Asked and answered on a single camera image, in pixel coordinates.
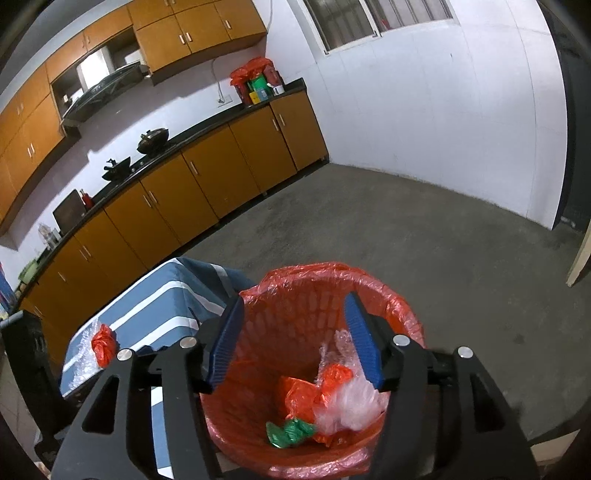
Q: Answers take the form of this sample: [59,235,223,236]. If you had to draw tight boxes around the range hood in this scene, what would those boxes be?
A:
[60,62,151,127]

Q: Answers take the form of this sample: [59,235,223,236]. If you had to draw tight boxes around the black kitchen countertop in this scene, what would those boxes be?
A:
[14,78,306,301]

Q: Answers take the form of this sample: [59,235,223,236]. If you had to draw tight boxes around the red lined waste basket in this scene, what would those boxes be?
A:
[198,262,428,478]

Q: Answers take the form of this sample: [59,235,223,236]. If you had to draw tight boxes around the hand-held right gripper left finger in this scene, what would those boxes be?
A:
[50,298,245,480]

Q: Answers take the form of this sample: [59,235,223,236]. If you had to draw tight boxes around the pale wooden board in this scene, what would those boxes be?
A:
[566,226,591,288]

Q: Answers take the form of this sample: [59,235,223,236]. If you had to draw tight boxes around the small crumpled red plastic bag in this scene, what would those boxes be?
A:
[91,323,118,368]

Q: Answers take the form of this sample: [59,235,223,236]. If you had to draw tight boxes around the black chair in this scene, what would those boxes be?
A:
[0,309,65,462]

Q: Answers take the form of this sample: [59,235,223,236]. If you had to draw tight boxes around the red bag with boxes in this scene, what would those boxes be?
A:
[230,58,284,106]

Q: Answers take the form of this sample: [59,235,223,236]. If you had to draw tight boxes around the wooden upper cabinets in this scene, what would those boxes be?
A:
[0,0,269,236]

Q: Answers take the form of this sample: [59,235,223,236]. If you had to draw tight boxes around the small bubble wrap piece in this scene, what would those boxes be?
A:
[316,329,358,386]

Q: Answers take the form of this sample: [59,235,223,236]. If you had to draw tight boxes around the window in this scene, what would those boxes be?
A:
[302,0,455,56]

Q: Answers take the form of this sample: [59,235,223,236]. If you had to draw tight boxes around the clear plastic bag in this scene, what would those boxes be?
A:
[311,374,389,437]

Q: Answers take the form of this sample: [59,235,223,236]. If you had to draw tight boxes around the black wok with lid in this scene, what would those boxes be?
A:
[137,128,171,154]

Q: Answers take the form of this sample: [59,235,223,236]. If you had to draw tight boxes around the brown cutting board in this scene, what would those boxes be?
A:
[52,191,86,232]

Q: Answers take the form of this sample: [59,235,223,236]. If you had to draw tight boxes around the blue white striped tablecloth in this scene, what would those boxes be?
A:
[60,257,257,480]

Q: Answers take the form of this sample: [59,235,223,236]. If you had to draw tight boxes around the large red plastic bag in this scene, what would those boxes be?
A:
[278,364,354,448]

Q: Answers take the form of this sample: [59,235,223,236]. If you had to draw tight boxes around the green wrapper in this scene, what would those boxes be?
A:
[265,418,318,449]

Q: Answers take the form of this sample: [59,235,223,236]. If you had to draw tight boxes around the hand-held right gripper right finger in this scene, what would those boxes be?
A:
[344,292,541,480]

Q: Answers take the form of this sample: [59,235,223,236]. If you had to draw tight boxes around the wooden base cabinets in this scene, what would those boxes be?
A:
[14,90,329,352]

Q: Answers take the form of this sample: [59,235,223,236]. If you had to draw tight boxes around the open black wok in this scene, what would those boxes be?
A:
[102,157,132,181]

